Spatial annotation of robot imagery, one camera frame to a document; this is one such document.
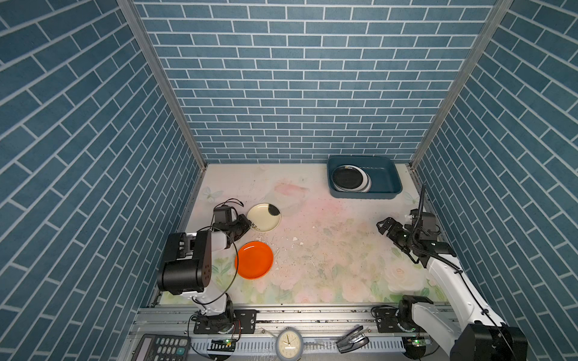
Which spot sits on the white plate flower outline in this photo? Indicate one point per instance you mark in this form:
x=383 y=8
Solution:
x=363 y=185

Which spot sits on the aluminium rail base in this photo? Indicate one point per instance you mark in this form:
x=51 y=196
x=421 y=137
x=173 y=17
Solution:
x=320 y=326

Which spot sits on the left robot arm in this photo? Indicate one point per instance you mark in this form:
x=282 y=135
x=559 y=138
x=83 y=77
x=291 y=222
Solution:
x=186 y=270

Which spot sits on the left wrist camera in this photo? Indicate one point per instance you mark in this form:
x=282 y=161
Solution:
x=224 y=211

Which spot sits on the black stapler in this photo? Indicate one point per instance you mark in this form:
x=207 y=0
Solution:
x=353 y=340

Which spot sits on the white analog clock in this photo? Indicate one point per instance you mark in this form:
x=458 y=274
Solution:
x=289 y=345

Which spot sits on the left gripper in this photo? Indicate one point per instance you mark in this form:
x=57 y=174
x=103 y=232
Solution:
x=244 y=223

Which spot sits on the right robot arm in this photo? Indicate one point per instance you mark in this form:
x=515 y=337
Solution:
x=478 y=333

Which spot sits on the teal plastic bin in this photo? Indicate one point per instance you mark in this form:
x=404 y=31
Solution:
x=363 y=177

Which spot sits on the cream plate with dark spot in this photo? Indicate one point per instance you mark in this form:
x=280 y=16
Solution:
x=264 y=217

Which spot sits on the black calculator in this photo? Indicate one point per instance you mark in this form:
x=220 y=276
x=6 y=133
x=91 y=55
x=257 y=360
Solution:
x=161 y=348

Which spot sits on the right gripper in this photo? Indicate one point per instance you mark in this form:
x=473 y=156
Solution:
x=393 y=232

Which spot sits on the orange plate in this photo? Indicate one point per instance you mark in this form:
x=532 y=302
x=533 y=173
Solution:
x=254 y=260

